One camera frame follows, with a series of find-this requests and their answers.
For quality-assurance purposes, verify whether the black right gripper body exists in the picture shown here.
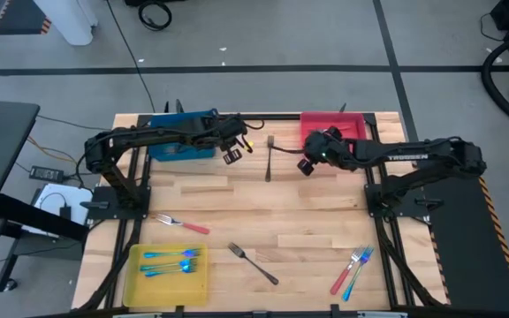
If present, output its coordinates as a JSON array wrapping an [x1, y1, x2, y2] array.
[[305, 131, 355, 169]]

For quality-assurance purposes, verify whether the iridescent blue metal fork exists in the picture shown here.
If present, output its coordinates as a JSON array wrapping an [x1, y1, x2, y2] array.
[[143, 266, 198, 278], [139, 258, 199, 272], [341, 245, 376, 303], [142, 248, 202, 260]]

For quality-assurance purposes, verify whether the thick black hose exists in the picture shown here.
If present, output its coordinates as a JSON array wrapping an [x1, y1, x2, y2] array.
[[480, 31, 509, 136]]

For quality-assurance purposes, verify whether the black aluminium table frame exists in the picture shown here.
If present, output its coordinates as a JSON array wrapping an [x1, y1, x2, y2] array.
[[71, 112, 450, 318]]

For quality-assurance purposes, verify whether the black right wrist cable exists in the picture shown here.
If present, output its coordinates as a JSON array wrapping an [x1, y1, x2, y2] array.
[[273, 145, 308, 155]]

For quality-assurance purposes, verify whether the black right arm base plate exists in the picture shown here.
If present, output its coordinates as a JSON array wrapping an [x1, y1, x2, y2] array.
[[364, 183, 444, 221]]

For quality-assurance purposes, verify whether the yellow floor cable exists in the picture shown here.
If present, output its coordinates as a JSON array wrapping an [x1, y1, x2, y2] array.
[[27, 135, 88, 167]]

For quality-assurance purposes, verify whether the black desk leg frame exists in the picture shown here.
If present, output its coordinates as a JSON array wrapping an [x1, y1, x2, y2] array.
[[0, 193, 90, 293]]

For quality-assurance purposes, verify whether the yellow plastic bin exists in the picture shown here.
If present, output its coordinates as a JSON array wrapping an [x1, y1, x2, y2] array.
[[122, 242, 209, 308]]

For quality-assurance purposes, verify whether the small hazard-striped black mat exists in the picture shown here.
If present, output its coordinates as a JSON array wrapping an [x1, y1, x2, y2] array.
[[0, 0, 53, 36]]

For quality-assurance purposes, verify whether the large hazard-striped black mat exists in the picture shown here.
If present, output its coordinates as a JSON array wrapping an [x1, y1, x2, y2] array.
[[411, 154, 509, 314]]

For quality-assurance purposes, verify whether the white board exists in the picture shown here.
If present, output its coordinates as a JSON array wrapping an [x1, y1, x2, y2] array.
[[20, 183, 95, 239]]

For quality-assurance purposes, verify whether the white pillar base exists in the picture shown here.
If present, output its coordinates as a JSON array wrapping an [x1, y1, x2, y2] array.
[[32, 0, 99, 47]]

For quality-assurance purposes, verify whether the coiled black cable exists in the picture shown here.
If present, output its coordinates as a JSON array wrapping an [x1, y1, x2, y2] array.
[[137, 0, 173, 33]]

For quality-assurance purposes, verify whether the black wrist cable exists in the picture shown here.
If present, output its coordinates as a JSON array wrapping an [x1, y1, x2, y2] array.
[[236, 115, 266, 132], [273, 145, 308, 155]]

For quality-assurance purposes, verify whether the red plastic bin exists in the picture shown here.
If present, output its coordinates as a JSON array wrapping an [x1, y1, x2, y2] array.
[[300, 110, 369, 161]]

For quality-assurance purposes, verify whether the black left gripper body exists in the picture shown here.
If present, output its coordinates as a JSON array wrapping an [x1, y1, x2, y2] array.
[[212, 115, 247, 150]]

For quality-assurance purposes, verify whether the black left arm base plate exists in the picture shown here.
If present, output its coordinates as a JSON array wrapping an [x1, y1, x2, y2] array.
[[80, 185, 152, 221]]

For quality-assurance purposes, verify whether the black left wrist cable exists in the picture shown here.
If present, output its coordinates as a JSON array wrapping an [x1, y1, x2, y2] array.
[[236, 115, 266, 132]]

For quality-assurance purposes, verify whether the thin black floor cable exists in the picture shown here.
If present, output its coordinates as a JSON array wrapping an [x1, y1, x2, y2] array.
[[36, 114, 113, 133]]

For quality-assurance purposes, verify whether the blue plastic bin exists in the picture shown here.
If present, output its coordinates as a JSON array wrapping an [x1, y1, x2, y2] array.
[[148, 109, 218, 163]]

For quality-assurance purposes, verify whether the long black floor cable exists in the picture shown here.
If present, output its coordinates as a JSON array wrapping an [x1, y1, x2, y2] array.
[[105, 0, 156, 114]]

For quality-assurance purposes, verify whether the black power adapter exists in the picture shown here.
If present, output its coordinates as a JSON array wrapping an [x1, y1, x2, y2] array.
[[28, 165, 65, 185]]

